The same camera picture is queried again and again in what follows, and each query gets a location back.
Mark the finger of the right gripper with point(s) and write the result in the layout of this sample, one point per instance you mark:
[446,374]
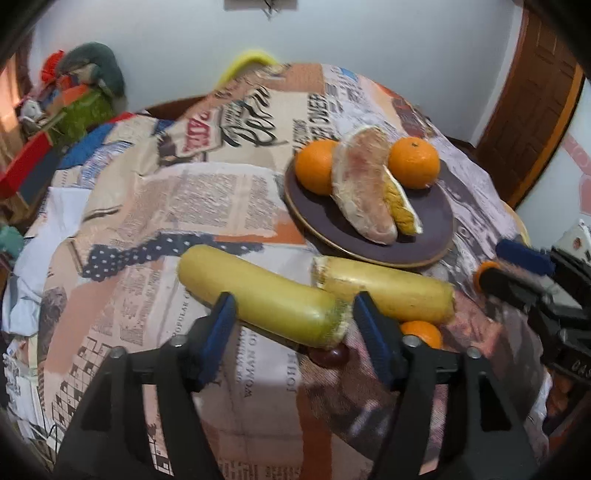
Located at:
[534,261]
[517,292]

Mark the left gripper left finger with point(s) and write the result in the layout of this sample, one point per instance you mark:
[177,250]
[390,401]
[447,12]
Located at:
[137,418]

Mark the sugarcane piece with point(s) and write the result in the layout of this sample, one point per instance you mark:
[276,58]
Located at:
[300,313]
[398,294]

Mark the pomelo segment with rind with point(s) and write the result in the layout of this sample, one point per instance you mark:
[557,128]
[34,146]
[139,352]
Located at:
[404,215]

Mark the dark red jujube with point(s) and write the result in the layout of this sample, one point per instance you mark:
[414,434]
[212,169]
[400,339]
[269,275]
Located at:
[335,358]

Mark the large orange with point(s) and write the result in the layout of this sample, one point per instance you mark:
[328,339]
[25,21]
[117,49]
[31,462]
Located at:
[313,166]
[414,162]

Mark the white wardrobe sliding door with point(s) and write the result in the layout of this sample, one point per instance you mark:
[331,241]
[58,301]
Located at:
[561,196]

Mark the newspaper print tablecloth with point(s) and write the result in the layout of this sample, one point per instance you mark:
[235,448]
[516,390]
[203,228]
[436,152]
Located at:
[105,250]

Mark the brown wooden door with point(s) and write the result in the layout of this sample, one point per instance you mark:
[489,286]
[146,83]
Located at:
[533,113]

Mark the dark purple plate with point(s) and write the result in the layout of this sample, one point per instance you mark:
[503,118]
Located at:
[321,216]

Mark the teal plush toy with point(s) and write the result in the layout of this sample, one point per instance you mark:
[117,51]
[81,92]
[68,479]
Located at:
[11,242]

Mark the patchwork blue quilt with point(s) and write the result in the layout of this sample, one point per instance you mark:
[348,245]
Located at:
[96,143]

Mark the red gift box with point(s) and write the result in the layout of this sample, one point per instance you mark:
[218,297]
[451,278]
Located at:
[23,164]

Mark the red plastic bag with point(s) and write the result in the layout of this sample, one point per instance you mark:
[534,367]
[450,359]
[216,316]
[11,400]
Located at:
[49,67]

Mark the grey plush pillow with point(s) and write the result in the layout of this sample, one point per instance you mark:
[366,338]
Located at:
[95,64]

